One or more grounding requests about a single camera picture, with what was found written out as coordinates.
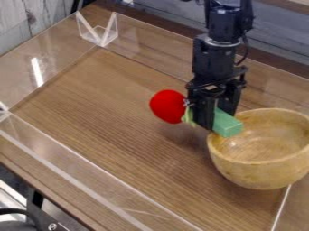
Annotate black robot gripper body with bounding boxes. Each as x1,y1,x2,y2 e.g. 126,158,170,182
187,34,248,101

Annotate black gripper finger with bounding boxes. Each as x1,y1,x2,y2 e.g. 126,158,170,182
189,96,216,130
219,82,243,116

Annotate green rectangular block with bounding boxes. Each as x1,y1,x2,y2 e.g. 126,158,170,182
213,108,244,137

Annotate red plush strawberry toy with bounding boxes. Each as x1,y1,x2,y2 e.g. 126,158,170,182
149,89,197,126

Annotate brown wooden bowl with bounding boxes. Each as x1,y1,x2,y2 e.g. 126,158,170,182
207,108,309,190

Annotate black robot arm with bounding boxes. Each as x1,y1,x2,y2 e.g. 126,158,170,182
184,0,253,136

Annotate clear acrylic tray walls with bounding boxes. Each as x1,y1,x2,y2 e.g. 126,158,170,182
0,6,309,231

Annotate black metal table leg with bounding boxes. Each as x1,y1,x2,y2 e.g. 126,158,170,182
27,189,69,231

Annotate clear acrylic corner bracket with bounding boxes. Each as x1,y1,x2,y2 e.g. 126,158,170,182
75,12,118,47

